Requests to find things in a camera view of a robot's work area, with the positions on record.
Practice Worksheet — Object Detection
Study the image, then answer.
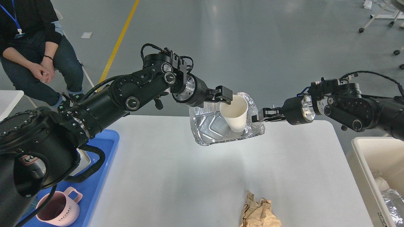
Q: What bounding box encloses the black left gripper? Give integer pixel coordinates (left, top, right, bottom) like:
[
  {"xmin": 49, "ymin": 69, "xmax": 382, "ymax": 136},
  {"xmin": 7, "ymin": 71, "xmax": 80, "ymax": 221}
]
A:
[{"xmin": 172, "ymin": 74, "xmax": 233, "ymax": 108}]

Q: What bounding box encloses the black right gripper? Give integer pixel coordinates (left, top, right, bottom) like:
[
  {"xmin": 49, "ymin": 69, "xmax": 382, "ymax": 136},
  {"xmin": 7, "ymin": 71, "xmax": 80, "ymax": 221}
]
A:
[{"xmin": 252, "ymin": 96, "xmax": 316, "ymax": 125}]

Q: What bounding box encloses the white paper cup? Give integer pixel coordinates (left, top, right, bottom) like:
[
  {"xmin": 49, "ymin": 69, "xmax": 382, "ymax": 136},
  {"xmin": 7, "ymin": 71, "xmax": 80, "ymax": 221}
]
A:
[{"xmin": 219, "ymin": 95, "xmax": 248, "ymax": 132}]

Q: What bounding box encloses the aluminium foil tray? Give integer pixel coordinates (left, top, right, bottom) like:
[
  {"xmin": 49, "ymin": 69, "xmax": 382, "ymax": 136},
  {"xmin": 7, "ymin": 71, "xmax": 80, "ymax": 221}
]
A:
[{"xmin": 189, "ymin": 92, "xmax": 265, "ymax": 146}]

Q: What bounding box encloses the small stainless steel tray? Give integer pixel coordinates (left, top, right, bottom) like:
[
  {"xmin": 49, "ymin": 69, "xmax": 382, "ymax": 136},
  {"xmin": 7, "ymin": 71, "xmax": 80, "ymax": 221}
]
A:
[{"xmin": 69, "ymin": 148, "xmax": 91, "ymax": 176}]

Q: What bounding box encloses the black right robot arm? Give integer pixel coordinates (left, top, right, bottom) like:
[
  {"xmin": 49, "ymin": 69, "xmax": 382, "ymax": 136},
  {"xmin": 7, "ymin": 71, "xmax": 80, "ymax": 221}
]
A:
[{"xmin": 251, "ymin": 71, "xmax": 404, "ymax": 140}]

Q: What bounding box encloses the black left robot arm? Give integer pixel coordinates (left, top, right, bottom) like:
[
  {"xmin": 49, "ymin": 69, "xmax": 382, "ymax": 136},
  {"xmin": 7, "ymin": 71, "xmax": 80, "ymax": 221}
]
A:
[{"xmin": 0, "ymin": 44, "xmax": 233, "ymax": 227}]

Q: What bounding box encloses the crumpled brown paper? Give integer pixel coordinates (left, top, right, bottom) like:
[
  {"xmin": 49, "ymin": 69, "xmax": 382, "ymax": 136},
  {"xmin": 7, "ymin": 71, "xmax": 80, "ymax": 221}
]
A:
[{"xmin": 239, "ymin": 190, "xmax": 282, "ymax": 227}]

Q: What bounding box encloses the white plastic bin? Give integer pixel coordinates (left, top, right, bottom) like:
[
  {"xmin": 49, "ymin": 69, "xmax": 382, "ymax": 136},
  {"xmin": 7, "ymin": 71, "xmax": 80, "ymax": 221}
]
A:
[{"xmin": 346, "ymin": 137, "xmax": 404, "ymax": 227}]

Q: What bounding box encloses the blue plastic tray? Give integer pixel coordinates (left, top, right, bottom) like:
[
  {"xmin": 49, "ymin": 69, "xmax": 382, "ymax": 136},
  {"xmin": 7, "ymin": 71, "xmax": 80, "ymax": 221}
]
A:
[{"xmin": 17, "ymin": 129, "xmax": 120, "ymax": 227}]

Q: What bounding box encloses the white cup in bin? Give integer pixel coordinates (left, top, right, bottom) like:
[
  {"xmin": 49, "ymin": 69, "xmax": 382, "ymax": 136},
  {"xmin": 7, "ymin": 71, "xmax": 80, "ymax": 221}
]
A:
[{"xmin": 374, "ymin": 177, "xmax": 390, "ymax": 193}]

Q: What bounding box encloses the crumpled foil in bin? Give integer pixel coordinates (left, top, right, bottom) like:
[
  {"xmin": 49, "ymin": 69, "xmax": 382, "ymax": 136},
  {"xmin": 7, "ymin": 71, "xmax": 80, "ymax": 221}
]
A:
[{"xmin": 381, "ymin": 189, "xmax": 404, "ymax": 227}]

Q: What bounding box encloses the white wheeled chair base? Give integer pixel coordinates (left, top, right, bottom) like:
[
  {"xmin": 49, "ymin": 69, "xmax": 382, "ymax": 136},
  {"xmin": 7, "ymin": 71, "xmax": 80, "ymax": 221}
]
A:
[{"xmin": 355, "ymin": 0, "xmax": 403, "ymax": 71}]

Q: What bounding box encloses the grey office chair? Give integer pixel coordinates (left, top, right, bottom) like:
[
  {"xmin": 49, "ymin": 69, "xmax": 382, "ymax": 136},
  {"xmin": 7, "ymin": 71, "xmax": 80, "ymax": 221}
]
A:
[{"xmin": 24, "ymin": 7, "xmax": 95, "ymax": 108}]

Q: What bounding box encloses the person in dark clothes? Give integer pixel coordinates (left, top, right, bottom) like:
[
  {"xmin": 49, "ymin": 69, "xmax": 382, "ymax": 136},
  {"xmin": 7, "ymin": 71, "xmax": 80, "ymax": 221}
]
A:
[{"xmin": 0, "ymin": 0, "xmax": 84, "ymax": 111}]

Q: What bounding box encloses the white side table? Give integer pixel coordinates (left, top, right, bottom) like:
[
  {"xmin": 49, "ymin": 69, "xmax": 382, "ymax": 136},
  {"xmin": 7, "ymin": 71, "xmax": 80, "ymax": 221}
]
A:
[{"xmin": 0, "ymin": 90, "xmax": 24, "ymax": 121}]

